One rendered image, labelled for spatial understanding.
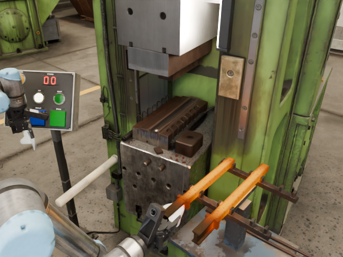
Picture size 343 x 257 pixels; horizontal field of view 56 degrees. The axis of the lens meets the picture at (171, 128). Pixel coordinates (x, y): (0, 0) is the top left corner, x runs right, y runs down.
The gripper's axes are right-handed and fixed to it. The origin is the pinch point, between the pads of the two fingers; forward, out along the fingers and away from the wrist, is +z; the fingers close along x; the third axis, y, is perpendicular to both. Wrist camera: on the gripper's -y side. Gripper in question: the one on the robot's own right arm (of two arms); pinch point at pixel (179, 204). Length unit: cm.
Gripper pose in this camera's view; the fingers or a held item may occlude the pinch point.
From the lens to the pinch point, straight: 107.7
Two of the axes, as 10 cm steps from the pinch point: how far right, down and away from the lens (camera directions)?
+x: 7.7, 3.3, -5.5
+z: 6.4, -3.8, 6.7
